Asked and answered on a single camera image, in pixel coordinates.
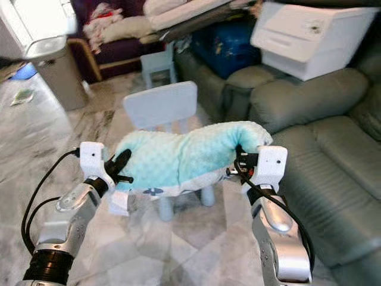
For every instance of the teal dotted pillow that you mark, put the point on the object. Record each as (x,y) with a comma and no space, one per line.
(190,158)

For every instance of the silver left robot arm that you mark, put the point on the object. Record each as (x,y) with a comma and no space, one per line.
(65,235)

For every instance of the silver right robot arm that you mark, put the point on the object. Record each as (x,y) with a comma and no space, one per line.
(280,250)

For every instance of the green leather sofa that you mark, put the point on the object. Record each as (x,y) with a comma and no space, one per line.
(333,143)

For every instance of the light blue child chair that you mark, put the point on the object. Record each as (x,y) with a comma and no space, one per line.
(161,107)

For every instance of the green leather armchair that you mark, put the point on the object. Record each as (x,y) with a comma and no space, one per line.
(241,77)

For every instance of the grey trash bin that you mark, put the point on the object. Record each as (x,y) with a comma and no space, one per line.
(62,77)

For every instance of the small light blue stool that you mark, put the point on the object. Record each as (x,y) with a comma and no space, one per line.
(158,61)

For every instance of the blue suitcase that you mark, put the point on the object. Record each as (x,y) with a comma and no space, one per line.
(223,50)

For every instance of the green patterned paper sheet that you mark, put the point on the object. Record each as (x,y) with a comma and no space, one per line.
(22,97)

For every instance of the white plastic storage bin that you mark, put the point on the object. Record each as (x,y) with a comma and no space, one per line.
(312,47)

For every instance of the blue floor mat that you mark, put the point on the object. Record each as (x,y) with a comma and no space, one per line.
(24,71)

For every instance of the beige cushion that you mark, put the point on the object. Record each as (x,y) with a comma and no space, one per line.
(125,28)

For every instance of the red and white plush toy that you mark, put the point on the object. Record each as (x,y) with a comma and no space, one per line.
(101,15)

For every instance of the folded grey white mattress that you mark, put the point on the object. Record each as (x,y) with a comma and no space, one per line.
(184,15)

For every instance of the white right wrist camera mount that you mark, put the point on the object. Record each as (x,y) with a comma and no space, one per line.
(271,164)

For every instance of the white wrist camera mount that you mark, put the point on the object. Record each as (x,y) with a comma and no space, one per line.
(92,158)
(271,164)

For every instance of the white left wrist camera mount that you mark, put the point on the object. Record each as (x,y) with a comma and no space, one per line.
(92,158)

